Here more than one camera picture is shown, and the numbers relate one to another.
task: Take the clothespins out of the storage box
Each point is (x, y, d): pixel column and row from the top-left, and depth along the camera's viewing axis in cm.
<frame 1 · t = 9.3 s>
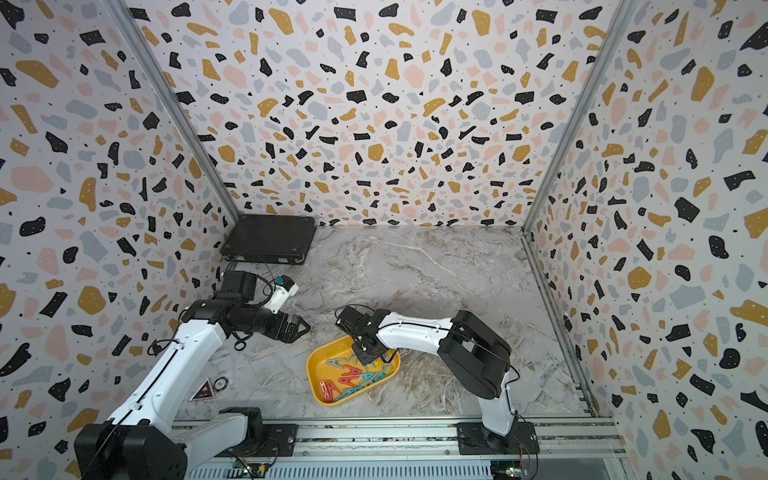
left hand: (295, 321, 80), fingers open
right hand: (368, 351, 88), fingers open
yellow plastic storage box: (335, 372, 88), on the table
black flat case: (275, 239, 123), on the table
red clothespin in box: (349, 375, 86), on the table
red clothespin: (327, 390, 82), point 2 cm above the table

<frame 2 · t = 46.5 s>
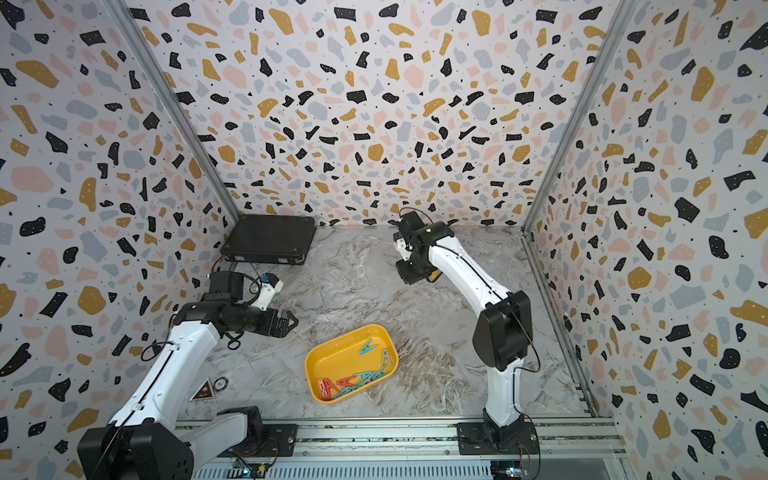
left hand: (281, 317, 81), fingers open
right hand: (408, 275, 88), fingers open
teal clothespin in box: (367, 348, 91), on the table
grey clothespin in box: (385, 356, 89), on the table
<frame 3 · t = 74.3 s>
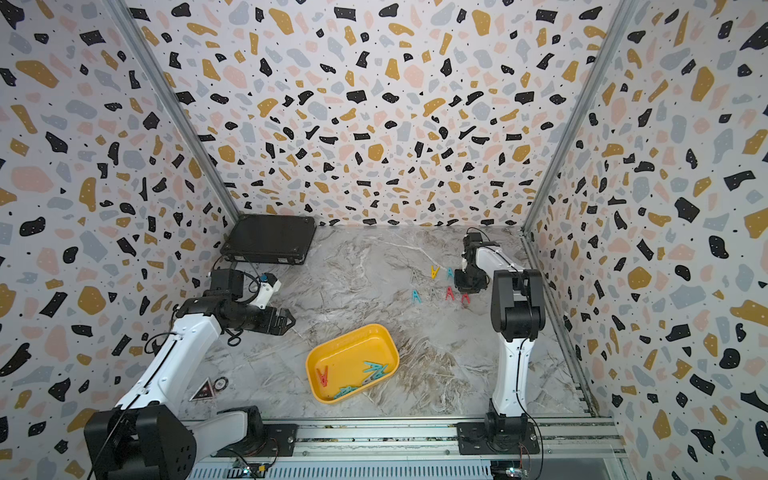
left hand: (278, 317, 82), fingers open
right hand: (465, 288, 103), fingers closed
red clothespin in box: (465, 295, 103), point 2 cm above the table
red clothespin: (324, 377, 85), on the table
teal clothespin in box: (416, 295, 103), point 2 cm above the table
yellow clothespin: (434, 272, 109), point 2 cm above the table
teal clothespin 2: (450, 272, 109), point 2 cm above the table
red clothespin 2: (450, 292, 105), on the table
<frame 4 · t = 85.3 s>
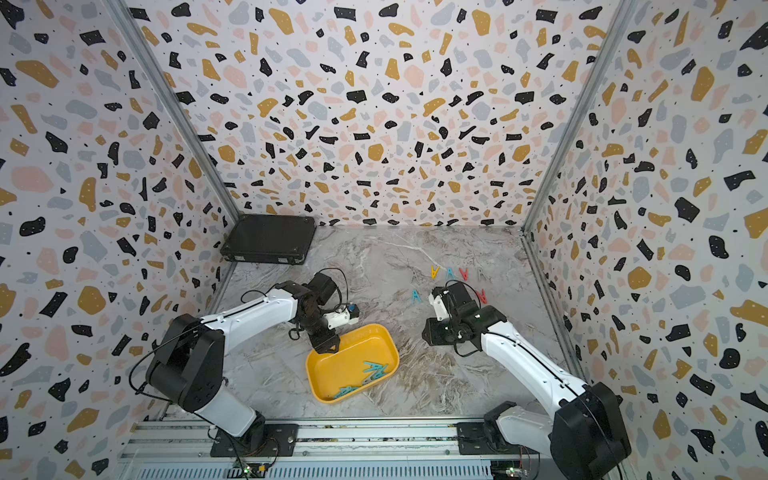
left hand: (334, 339, 87), fingers open
right hand: (425, 334, 82), fingers open
red clothespin 3: (465, 274, 109), on the table
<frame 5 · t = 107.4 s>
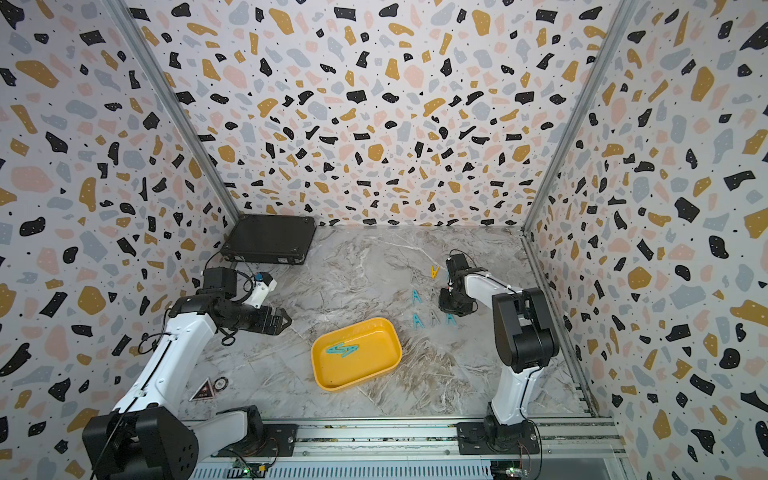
left hand: (274, 317, 81), fingers open
right hand: (447, 307, 98), fingers closed
yellow plastic storage box: (380, 350, 92), on the table
teal clothespin 3: (342, 349, 91), on the table
